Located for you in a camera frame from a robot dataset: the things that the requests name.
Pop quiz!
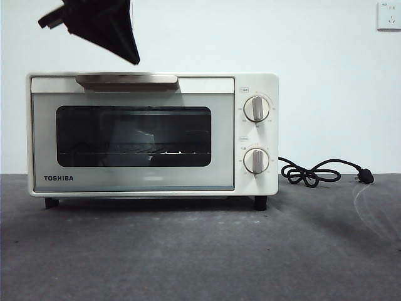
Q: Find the oven glass door with handle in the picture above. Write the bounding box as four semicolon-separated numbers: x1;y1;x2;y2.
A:
30;74;236;192

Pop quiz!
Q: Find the white Toshiba toaster oven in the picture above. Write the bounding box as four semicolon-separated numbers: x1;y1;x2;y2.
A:
26;72;280;211

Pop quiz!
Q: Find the oven temperature knob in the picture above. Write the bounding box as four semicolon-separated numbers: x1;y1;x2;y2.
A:
243;96;271;122

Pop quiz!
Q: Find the oven timer knob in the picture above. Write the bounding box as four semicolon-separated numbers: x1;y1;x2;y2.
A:
243;148;270;175

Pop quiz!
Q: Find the metal wire oven rack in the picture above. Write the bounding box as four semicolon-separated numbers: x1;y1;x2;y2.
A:
58;150;211;156

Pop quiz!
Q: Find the black power cord with plug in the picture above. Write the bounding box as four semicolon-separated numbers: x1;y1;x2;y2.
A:
278;156;375;186

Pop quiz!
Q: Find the white wall socket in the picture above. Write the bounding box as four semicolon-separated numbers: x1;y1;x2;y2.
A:
377;2;401;32

